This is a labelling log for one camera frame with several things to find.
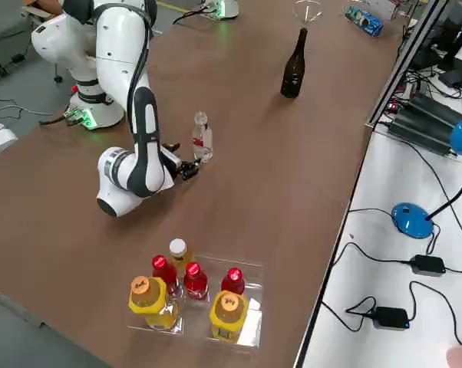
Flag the black power adapter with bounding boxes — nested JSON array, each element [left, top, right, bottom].
[[411, 255, 446, 278], [371, 306, 411, 330]]

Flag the yellow bottle with orange cap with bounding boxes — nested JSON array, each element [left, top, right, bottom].
[[210, 290, 250, 343], [129, 275, 180, 331]]

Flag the white side table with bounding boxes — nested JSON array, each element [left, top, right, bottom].
[[302, 130, 462, 368]]

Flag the black metal enclosure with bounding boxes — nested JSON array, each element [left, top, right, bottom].
[[387, 91, 462, 156]]

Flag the blue desk lamp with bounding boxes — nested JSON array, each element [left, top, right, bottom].
[[391, 117, 462, 239]]

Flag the small circuit board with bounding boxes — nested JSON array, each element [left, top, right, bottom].
[[384, 97, 404, 116]]

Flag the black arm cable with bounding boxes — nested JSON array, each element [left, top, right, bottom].
[[125, 5, 155, 127]]

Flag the small yellow drink bottle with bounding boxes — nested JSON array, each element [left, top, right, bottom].
[[168, 238, 196, 275]]

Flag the clear plastic drink bottle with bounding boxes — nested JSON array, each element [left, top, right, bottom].
[[191, 110, 216, 164]]

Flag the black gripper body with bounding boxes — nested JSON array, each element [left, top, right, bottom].
[[171, 159, 190, 182]]

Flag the red cola bottle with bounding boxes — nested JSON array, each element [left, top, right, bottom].
[[151, 255, 178, 296], [183, 261, 210, 301], [220, 267, 246, 296]]

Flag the black monitor stand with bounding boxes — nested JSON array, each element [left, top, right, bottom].
[[411, 0, 462, 89]]

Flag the aluminium frame post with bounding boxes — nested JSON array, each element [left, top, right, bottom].
[[365, 0, 450, 130]]

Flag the blue cookie packet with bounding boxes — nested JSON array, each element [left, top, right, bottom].
[[344, 5, 384, 38]]

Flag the white control box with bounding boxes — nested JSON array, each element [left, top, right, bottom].
[[0, 118, 19, 162]]

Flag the clear acrylic shelf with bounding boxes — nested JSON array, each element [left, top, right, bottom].
[[127, 252, 265, 348]]

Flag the dark glass wine bottle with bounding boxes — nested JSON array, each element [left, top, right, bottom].
[[279, 27, 309, 99]]

